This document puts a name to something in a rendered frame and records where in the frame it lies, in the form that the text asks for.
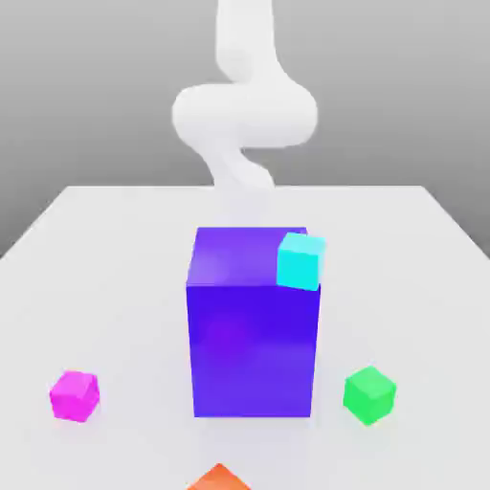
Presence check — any small cyan cube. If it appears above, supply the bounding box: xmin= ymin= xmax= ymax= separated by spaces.
xmin=276 ymin=232 xmax=327 ymax=292

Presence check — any small green cube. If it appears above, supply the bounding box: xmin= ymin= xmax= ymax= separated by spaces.
xmin=342 ymin=365 xmax=398 ymax=427

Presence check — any small magenta cube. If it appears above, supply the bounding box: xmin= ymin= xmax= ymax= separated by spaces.
xmin=49 ymin=369 xmax=101 ymax=424

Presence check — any small orange cube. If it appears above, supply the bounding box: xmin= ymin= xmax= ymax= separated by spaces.
xmin=186 ymin=462 xmax=253 ymax=490

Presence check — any large purple box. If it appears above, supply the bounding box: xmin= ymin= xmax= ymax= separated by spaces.
xmin=185 ymin=226 xmax=322 ymax=419

